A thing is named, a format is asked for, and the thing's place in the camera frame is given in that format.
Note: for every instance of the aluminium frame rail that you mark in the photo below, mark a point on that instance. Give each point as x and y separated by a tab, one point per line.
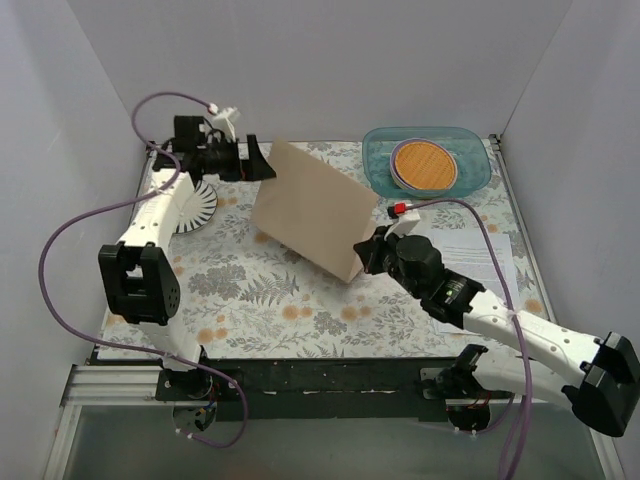
111	385

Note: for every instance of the brown cardboard folder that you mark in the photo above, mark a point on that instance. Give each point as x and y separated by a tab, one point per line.
315	210

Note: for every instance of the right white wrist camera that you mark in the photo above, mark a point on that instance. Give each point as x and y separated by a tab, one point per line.
404	219

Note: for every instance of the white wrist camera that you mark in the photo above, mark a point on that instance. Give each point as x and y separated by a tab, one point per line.
224	119
404	219

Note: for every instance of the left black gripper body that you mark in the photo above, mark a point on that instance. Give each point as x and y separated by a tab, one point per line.
244	159

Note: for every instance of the floral table mat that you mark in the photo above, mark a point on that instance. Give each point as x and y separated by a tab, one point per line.
245	295

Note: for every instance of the blue striped white plate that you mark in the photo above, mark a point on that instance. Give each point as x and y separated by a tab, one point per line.
199	209

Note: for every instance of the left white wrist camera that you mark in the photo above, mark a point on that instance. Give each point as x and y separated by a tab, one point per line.
224	119

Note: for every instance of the orange woven round plate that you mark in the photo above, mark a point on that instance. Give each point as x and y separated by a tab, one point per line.
422	165

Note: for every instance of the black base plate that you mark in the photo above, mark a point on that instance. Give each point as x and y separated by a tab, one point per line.
315	388

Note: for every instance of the teal plastic container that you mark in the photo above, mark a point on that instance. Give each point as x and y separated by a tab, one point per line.
468	150

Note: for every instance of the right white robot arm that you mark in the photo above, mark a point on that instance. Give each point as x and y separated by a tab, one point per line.
597	379

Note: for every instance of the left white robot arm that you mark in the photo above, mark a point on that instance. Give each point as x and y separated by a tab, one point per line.
139	282

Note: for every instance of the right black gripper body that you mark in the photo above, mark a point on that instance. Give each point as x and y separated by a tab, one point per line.
379	251

